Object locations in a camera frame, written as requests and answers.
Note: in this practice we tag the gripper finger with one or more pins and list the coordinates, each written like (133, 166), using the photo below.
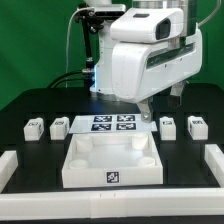
(175, 97)
(145, 109)

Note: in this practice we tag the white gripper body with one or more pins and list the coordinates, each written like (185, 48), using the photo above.
(140, 71)

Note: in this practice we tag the white square tabletop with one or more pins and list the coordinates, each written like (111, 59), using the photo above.
(112, 159)

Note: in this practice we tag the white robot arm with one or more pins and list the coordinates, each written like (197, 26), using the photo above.
(155, 21)

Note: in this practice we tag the white sheet with tags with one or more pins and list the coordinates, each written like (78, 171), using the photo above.
(110, 123)

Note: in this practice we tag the white U-shaped obstacle fence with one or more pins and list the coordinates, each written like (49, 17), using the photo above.
(194, 186)

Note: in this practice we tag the black camera on stand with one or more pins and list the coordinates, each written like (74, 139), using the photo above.
(96, 17)

